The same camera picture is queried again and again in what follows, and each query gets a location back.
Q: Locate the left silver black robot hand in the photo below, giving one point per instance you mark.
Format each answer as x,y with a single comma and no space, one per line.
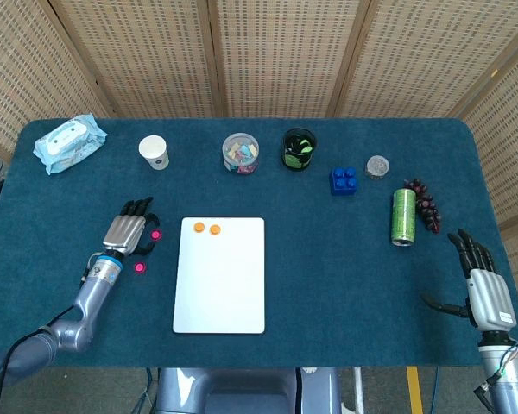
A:
123,233

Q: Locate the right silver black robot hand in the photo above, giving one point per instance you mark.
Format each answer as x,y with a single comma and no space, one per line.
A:
490,297

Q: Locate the pink round magnet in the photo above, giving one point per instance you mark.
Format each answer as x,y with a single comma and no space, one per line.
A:
140,267
156,235

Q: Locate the orange round magnet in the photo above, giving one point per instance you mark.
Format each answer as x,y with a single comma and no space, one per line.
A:
215,229
198,227

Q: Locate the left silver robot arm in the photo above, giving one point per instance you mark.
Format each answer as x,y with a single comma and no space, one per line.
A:
90,297

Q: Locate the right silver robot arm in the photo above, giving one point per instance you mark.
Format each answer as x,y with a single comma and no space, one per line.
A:
507,379

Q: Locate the white paper cup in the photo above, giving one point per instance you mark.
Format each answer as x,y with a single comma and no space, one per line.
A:
154,153

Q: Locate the dark purple grape bunch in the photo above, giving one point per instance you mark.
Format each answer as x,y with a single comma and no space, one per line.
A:
429,211

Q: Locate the light blue wet wipes pack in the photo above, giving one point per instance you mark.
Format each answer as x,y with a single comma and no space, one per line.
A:
69,142

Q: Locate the white magnetic board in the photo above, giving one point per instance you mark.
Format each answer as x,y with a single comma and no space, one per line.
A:
219,276

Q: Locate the green drink can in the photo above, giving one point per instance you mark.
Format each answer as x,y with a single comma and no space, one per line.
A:
404,217

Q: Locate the clear jar of binder clips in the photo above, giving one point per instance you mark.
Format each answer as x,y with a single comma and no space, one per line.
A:
241,153

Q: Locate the blue felt table mat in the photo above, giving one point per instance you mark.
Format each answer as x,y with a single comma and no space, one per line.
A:
328,267

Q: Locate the small clear jar of pins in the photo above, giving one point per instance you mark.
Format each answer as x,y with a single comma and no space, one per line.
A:
377,168

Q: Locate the blue building block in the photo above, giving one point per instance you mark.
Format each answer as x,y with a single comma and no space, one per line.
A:
344,183

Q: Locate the black mesh pen holder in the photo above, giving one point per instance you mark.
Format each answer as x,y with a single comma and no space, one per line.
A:
300,148

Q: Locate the grey blue robot torso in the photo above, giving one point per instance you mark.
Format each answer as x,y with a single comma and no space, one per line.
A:
246,390

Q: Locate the woven bamboo folding screen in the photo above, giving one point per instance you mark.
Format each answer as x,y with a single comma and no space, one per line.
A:
285,52

